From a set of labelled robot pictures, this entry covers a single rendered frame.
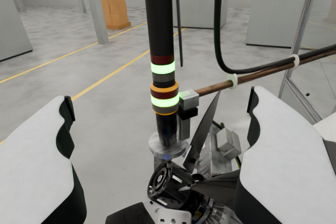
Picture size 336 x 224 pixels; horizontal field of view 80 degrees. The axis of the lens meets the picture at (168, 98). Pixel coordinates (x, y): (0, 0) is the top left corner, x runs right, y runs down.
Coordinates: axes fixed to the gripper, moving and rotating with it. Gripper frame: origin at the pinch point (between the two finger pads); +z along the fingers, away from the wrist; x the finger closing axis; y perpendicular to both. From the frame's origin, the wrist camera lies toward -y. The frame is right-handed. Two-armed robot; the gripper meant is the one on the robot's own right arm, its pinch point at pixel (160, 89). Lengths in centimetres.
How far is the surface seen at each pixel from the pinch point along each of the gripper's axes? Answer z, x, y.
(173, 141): 15.5, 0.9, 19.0
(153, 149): 14.7, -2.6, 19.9
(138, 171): 128, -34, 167
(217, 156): 43, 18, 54
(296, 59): 28.7, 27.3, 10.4
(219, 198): 9.8, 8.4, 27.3
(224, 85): 21.1, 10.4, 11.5
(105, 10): 833, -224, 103
